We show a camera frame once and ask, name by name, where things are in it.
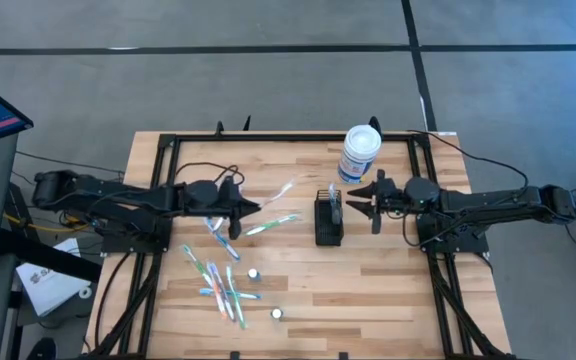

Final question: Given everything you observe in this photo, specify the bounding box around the black desk foot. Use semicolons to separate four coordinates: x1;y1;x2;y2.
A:
0;182;103;284

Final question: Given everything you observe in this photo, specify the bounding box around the white printed booklet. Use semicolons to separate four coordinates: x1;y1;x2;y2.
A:
16;237;93;318

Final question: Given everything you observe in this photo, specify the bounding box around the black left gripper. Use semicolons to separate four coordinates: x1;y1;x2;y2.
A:
217;175;263;240

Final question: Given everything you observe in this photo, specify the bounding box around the yellow cable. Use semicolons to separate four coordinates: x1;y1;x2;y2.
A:
3;213;91;234

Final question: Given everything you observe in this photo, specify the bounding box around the blue white packaged toothbrush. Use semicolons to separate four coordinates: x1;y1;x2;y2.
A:
205;218;242;262

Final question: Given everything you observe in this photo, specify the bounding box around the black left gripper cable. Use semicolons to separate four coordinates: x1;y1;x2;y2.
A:
174;160;246;187

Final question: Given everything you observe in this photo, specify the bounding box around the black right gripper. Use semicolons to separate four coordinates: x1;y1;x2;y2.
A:
346;169;408;235

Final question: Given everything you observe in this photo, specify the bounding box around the purple orange packaged toothbrush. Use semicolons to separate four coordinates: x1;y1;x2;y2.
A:
206;260;237;322

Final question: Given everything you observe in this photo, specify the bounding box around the thin black floor cable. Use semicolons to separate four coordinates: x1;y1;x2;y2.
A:
15;149;125;176

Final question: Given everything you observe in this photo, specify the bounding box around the white blue wipes canister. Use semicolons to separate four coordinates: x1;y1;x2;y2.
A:
337;123;383;185

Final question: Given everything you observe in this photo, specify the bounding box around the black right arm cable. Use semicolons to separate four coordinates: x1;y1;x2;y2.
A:
406;128;530;190

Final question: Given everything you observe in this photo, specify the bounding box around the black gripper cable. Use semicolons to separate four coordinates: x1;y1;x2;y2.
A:
174;160;246;187
400;212;422;248

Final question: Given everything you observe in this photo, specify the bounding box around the black wire caddy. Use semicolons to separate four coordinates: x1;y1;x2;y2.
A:
314;188;345;247

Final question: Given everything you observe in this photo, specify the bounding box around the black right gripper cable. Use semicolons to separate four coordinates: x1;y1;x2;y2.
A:
400;212;422;248

